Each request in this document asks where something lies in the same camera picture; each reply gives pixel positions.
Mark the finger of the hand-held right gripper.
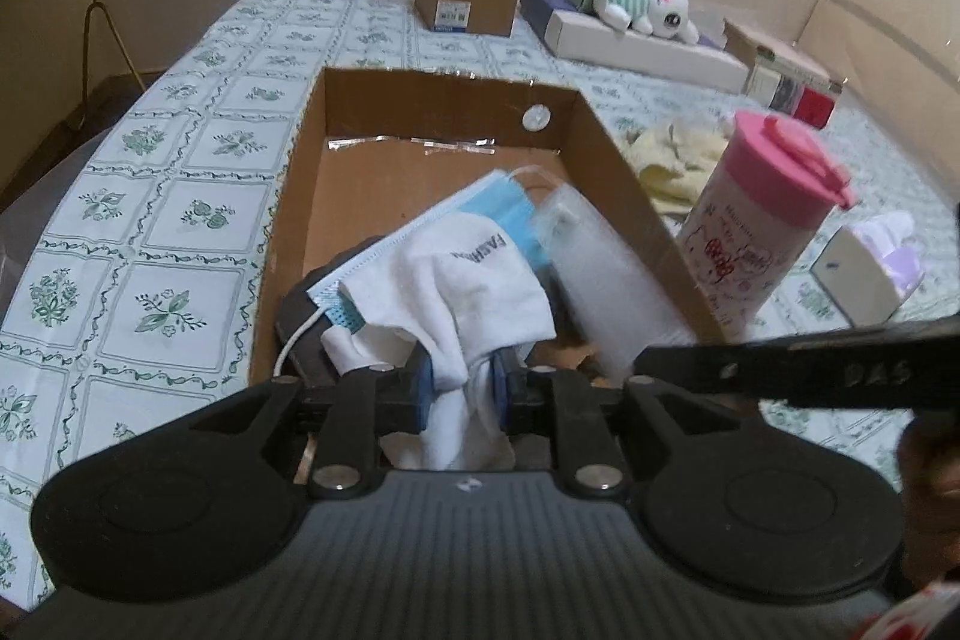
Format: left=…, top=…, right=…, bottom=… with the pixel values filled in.
left=636, top=340, right=766, bottom=397

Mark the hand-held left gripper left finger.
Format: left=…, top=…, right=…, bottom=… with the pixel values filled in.
left=191, top=359, right=437, bottom=498

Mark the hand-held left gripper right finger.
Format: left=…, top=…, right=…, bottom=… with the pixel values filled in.
left=491, top=351, right=743, bottom=498

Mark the white sock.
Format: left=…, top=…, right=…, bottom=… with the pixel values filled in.
left=337, top=211, right=557, bottom=470

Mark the clear plastic packet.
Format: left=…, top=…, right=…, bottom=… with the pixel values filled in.
left=532, top=186, right=698, bottom=380

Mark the blue face mask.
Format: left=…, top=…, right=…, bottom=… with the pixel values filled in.
left=274, top=169, right=552, bottom=378

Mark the yellow towel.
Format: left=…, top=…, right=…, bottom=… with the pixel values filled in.
left=626, top=119, right=740, bottom=214

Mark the person's right hand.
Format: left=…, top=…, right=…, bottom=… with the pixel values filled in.
left=896, top=415, right=960, bottom=581

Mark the purple tissue pack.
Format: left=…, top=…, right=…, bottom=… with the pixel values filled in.
left=808, top=211, right=922, bottom=326

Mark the pink lidded cup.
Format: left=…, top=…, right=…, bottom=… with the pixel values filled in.
left=675, top=110, right=858, bottom=345

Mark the red white boxed book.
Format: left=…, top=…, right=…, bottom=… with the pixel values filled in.
left=742, top=51, right=839, bottom=127

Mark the floral tablecloth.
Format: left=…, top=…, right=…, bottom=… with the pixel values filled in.
left=0, top=0, right=960, bottom=611

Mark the flat white blue box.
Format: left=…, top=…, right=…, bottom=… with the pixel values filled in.
left=520, top=0, right=751, bottom=94

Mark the coat rack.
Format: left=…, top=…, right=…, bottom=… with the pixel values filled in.
left=75, top=0, right=147, bottom=131

